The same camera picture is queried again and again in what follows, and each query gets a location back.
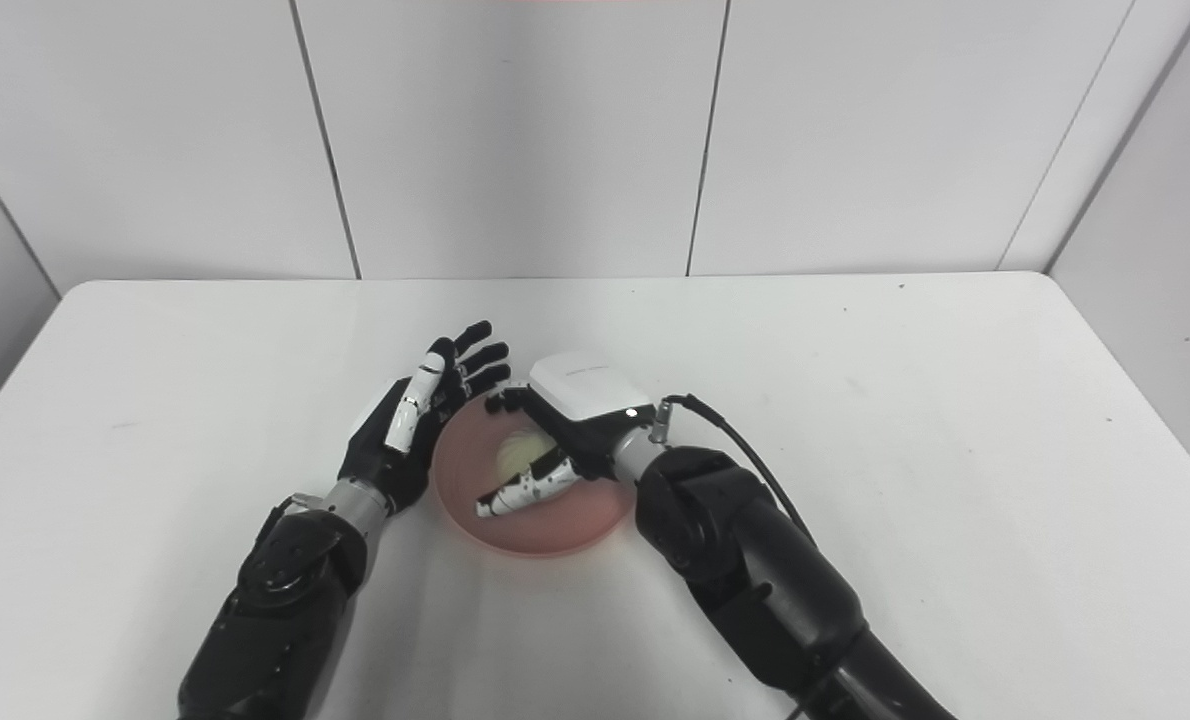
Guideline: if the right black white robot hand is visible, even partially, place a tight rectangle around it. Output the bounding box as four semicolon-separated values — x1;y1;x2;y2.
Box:
475;350;661;521

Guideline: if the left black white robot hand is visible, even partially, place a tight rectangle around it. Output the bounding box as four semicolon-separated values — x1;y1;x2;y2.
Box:
338;320;512;516

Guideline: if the cream steamed bun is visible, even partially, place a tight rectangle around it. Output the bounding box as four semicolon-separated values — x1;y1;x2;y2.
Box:
495;430;558;486

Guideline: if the pink round plate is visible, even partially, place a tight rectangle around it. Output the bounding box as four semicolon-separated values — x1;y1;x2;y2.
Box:
432;390;638;557

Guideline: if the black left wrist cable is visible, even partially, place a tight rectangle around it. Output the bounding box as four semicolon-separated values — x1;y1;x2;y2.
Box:
253;493;321;546

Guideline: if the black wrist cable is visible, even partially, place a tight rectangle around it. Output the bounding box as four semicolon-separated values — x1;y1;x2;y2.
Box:
655;393;818;549
253;493;321;546

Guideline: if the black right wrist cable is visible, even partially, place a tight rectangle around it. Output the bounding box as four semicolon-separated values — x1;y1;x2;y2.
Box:
655;393;818;549

